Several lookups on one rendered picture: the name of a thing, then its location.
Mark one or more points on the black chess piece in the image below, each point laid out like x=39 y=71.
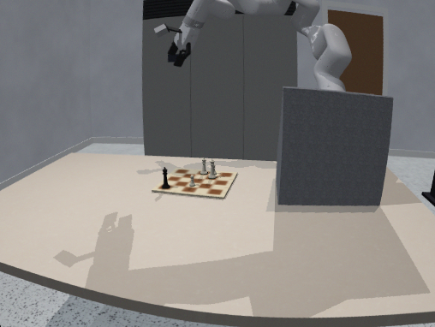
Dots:
x=165 y=185

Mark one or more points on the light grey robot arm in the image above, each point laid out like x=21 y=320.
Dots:
x=331 y=61

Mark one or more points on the brown and cream chessboard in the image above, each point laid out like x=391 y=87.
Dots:
x=179 y=180

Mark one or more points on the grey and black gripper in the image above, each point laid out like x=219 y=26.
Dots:
x=188 y=37

